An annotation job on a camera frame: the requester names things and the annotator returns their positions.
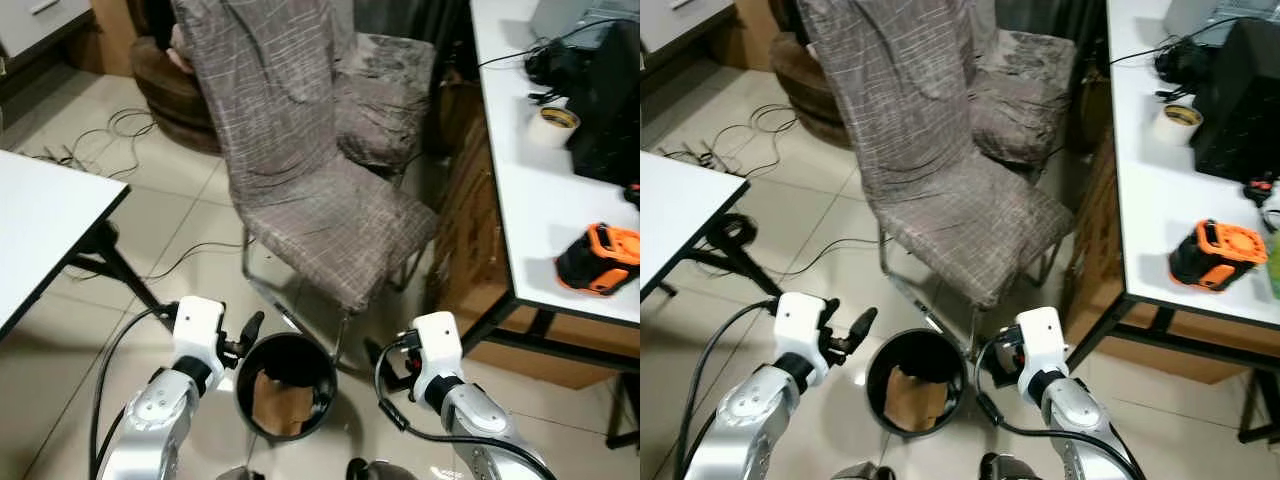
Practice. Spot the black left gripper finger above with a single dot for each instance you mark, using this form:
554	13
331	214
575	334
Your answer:
862	325
252	328

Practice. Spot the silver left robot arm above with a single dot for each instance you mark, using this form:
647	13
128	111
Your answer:
150	420
745	425

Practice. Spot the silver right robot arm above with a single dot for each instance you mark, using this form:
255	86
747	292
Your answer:
490	430
1085	435

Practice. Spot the black round rubbish bin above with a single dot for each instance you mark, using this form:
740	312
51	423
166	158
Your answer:
915	345
285	355

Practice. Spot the brown crumpled paper trash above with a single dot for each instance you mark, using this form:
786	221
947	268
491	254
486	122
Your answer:
282	405
915	400

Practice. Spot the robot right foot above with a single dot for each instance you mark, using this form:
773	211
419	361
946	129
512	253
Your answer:
1003	468
368	470

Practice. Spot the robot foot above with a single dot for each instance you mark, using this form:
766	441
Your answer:
1003	468
240	473
368	470
860	473

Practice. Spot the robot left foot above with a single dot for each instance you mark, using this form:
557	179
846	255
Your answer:
240	473
860	473

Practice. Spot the brown fabric covered chair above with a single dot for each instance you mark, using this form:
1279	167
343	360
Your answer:
290	150
920	150

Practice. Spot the small white table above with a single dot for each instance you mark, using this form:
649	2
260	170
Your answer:
685	210
40	220

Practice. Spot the orange black power tool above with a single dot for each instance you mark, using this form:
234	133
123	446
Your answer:
600	258
1215	255

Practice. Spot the brown round ottoman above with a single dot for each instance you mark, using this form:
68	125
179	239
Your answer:
175	100
805	90

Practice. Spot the red black small tool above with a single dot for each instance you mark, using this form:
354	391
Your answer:
633	194
1258	187

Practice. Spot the beige tape roll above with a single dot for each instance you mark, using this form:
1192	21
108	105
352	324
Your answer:
1177	122
553	125

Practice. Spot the green plastic bag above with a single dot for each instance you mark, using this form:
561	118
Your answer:
1273	265

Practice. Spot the black box case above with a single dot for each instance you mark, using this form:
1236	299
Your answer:
610	100
1240	100

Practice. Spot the white cabinet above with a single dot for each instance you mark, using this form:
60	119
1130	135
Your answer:
40	20
680	15

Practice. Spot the grey device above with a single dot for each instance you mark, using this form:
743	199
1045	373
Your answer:
1200	15
585	15

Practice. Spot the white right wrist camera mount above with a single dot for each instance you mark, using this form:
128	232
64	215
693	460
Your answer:
438	345
1042	340

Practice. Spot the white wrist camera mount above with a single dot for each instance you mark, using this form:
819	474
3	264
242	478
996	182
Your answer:
438	345
198	325
800	320
1042	340

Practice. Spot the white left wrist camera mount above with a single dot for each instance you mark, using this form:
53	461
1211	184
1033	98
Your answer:
198	325
800	320

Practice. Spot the white desk black frame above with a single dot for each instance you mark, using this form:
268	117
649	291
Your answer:
540	200
1170	200

